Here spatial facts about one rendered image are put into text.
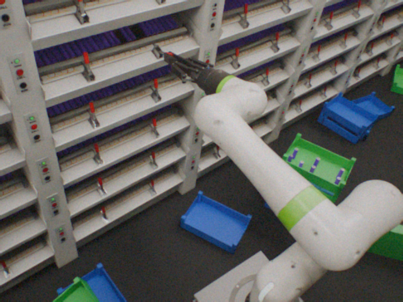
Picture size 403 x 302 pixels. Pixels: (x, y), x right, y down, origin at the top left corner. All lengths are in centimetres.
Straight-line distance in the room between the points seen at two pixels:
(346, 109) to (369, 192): 191
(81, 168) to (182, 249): 68
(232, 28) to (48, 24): 76
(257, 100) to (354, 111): 185
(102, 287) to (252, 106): 112
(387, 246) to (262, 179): 133
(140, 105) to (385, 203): 92
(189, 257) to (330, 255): 112
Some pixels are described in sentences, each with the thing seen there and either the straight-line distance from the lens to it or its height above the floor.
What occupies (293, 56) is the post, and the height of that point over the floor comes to 63.
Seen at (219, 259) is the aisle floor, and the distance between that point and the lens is 193.
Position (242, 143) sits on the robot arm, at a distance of 95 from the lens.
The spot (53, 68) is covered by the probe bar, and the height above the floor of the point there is 96.
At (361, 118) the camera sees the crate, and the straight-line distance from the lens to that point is 284.
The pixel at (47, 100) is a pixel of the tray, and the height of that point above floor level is 90.
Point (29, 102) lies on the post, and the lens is 123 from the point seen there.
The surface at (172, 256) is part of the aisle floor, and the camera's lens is 191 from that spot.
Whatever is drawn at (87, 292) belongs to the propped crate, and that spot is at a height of 11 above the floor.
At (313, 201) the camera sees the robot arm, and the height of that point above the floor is 101.
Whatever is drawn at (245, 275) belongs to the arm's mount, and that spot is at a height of 36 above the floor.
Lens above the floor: 167
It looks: 45 degrees down
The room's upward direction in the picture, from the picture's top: 9 degrees clockwise
